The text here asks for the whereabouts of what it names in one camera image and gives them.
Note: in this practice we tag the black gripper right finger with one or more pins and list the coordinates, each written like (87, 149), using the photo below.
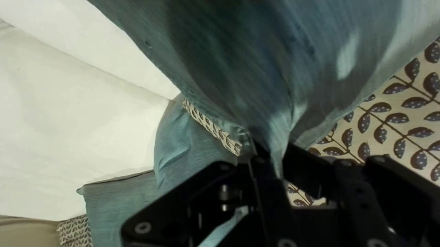
(390, 206)

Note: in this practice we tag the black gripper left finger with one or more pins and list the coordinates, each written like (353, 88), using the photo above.
(207, 206)

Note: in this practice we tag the large blue silk pillow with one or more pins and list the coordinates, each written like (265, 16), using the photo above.
(256, 60)

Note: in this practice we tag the leaf patterned pillow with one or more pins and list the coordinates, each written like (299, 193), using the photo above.
(399, 119)

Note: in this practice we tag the grey woven pillow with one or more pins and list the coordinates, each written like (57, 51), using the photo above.
(76, 234)

